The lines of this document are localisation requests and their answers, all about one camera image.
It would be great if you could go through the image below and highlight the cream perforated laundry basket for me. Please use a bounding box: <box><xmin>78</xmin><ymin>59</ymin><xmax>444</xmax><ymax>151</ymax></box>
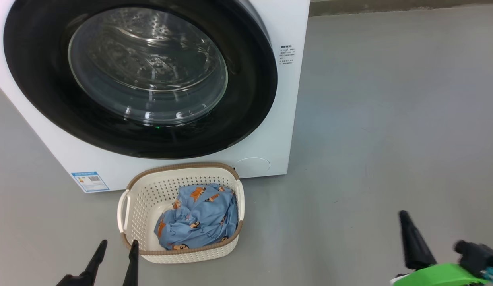
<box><xmin>117</xmin><ymin>162</ymin><xmax>245</xmax><ymax>264</ymax></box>

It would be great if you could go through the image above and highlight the black round glass washer door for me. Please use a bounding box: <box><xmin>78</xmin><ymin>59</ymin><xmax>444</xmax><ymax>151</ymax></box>
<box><xmin>3</xmin><ymin>0</ymin><xmax>278</xmax><ymax>160</ymax></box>

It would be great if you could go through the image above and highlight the blue energy label sticker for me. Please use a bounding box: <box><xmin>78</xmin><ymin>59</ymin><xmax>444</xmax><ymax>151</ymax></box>
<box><xmin>71</xmin><ymin>171</ymin><xmax>110</xmax><ymax>193</ymax></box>

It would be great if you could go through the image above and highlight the white front-load washing machine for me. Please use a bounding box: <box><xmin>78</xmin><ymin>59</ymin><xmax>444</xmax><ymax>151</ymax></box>
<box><xmin>0</xmin><ymin>0</ymin><xmax>311</xmax><ymax>194</ymax></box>

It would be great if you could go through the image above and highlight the small printed text label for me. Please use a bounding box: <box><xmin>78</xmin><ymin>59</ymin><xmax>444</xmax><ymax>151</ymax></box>
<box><xmin>280</xmin><ymin>44</ymin><xmax>296</xmax><ymax>65</ymax></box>

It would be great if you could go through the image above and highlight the blue garment with orange print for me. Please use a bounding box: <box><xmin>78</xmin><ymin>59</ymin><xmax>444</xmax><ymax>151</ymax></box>
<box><xmin>153</xmin><ymin>183</ymin><xmax>239</xmax><ymax>251</ymax></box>

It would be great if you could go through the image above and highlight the round white filter cover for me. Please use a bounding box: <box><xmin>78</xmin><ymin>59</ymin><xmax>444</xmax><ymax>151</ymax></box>
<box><xmin>235</xmin><ymin>158</ymin><xmax>271</xmax><ymax>178</ymax></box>

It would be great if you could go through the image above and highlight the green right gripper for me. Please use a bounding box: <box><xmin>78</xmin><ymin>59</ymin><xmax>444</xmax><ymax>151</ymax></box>
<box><xmin>392</xmin><ymin>211</ymin><xmax>490</xmax><ymax>286</ymax></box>

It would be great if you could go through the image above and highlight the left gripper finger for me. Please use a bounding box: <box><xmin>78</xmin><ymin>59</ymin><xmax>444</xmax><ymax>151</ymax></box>
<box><xmin>56</xmin><ymin>240</ymin><xmax>108</xmax><ymax>286</ymax></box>
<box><xmin>122</xmin><ymin>240</ymin><xmax>140</xmax><ymax>286</ymax></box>

